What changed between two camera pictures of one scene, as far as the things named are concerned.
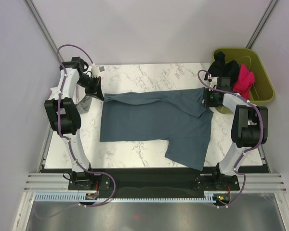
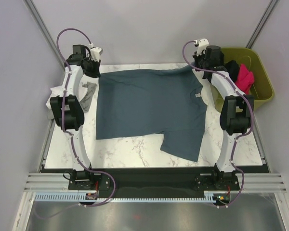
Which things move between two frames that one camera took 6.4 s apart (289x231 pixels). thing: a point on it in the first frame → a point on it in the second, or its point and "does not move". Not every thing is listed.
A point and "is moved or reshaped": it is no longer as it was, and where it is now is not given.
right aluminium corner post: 262,24 does not move
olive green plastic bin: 263,91 does not move
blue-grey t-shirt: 179,116 is moved or reshaped
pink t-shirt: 243,84 does not move
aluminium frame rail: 266,182 does not move
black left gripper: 96,89 → 96,73
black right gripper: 207,103 → 196,58
